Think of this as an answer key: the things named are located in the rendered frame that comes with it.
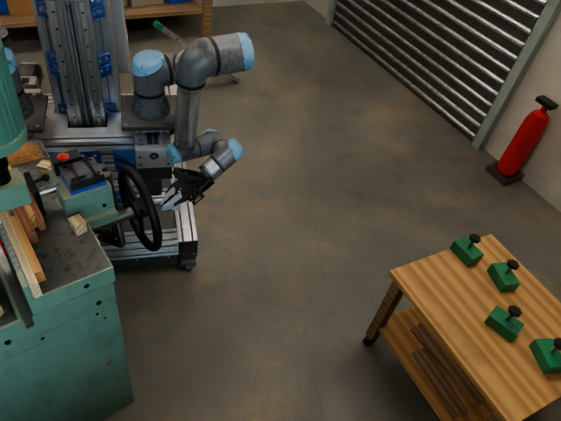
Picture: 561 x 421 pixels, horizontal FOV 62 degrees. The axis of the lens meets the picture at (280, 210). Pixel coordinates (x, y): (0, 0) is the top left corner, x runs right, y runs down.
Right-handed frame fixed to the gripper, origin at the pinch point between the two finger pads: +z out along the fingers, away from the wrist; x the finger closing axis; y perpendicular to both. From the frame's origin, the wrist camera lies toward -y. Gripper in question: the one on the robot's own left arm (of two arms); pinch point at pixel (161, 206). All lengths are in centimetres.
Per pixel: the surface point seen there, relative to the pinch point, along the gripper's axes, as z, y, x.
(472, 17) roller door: -234, 130, 55
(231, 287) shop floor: 6, 79, -2
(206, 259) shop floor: 7, 78, 19
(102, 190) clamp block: 7.0, -31.5, -7.6
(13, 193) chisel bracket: 21, -51, -9
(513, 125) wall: -204, 168, -9
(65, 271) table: 25, -36, -25
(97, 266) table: 18.9, -32.5, -27.8
